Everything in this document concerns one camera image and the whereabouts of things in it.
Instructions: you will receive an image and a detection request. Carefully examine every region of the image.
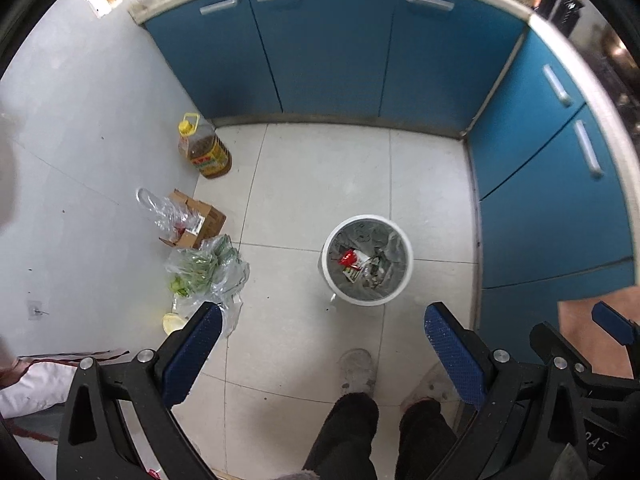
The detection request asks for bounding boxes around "brown wooden panel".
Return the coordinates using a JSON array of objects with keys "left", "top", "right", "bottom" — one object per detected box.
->
[{"left": 557, "top": 300, "right": 640, "bottom": 380}]

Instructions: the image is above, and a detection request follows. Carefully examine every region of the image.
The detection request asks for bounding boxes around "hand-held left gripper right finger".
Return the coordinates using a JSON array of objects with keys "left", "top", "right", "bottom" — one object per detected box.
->
[{"left": 423, "top": 301, "right": 589, "bottom": 480}]

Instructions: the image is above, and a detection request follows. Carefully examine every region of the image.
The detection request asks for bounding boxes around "red snack wrapper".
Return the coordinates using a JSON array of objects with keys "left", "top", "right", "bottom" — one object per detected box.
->
[{"left": 339, "top": 248, "right": 371, "bottom": 269}]

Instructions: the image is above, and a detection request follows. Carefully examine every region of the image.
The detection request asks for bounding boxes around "pale yellow vegetable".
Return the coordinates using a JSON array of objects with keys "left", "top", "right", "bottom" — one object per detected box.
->
[{"left": 162, "top": 312, "right": 189, "bottom": 337}]

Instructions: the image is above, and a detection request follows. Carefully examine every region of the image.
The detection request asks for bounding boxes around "white round trash bin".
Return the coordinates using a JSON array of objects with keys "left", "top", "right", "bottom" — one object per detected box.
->
[{"left": 321, "top": 215, "right": 414, "bottom": 307}]

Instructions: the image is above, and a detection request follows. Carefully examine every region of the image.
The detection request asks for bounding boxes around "clear empty plastic bag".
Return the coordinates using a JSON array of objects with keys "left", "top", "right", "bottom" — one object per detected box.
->
[{"left": 136, "top": 187, "right": 202, "bottom": 235}]

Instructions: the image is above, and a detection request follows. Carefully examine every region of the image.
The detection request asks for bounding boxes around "person's white shoe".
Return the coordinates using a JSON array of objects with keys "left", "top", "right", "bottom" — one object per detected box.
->
[
  {"left": 400, "top": 361, "right": 453, "bottom": 411},
  {"left": 337, "top": 348, "right": 376, "bottom": 397}
]

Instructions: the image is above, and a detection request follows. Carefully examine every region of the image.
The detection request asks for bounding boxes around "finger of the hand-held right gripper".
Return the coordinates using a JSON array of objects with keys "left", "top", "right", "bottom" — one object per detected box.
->
[
  {"left": 591, "top": 301, "right": 640, "bottom": 350},
  {"left": 529, "top": 322, "right": 592, "bottom": 377}
]

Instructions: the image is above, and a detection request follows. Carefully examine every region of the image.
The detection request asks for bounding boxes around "person's left white shoe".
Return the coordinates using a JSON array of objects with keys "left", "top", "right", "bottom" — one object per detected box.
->
[{"left": 337, "top": 348, "right": 376, "bottom": 397}]

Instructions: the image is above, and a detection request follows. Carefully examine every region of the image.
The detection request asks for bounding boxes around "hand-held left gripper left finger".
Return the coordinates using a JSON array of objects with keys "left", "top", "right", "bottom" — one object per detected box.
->
[{"left": 56, "top": 301, "right": 224, "bottom": 480}]

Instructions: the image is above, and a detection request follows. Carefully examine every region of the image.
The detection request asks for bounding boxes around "grey bin liner bag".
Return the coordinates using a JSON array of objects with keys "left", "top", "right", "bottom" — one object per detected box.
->
[{"left": 327, "top": 222, "right": 407, "bottom": 297}]

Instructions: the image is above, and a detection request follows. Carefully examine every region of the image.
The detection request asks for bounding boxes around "yellow cooking oil bottle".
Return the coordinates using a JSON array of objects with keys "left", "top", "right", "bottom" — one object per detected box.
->
[{"left": 177, "top": 112, "right": 233, "bottom": 180}]

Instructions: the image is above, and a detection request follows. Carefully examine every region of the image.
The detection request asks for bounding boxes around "plastic bag of green vegetables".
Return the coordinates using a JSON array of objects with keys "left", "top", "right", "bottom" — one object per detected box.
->
[{"left": 165, "top": 234, "right": 251, "bottom": 338}]

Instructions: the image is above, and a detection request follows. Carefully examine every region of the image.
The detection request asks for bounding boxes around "person's right leg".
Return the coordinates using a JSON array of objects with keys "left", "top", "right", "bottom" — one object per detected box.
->
[{"left": 394, "top": 397, "right": 458, "bottom": 480}]

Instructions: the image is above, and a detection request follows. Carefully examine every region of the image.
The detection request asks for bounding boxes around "person's right white shoe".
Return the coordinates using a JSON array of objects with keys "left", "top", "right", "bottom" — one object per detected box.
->
[{"left": 400, "top": 361, "right": 453, "bottom": 411}]

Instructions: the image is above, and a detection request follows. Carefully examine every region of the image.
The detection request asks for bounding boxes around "brown cardboard box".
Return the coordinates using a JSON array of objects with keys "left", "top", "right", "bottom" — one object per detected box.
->
[{"left": 159, "top": 189, "right": 227, "bottom": 250}]

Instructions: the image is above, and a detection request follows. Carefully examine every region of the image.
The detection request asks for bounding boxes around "row of blue cabinet doors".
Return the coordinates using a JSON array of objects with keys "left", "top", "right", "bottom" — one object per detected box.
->
[{"left": 144, "top": 0, "right": 640, "bottom": 366}]

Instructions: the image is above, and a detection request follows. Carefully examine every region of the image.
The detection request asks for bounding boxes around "white cloth with red trim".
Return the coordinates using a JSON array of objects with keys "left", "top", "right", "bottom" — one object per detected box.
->
[{"left": 0, "top": 349, "right": 168, "bottom": 480}]

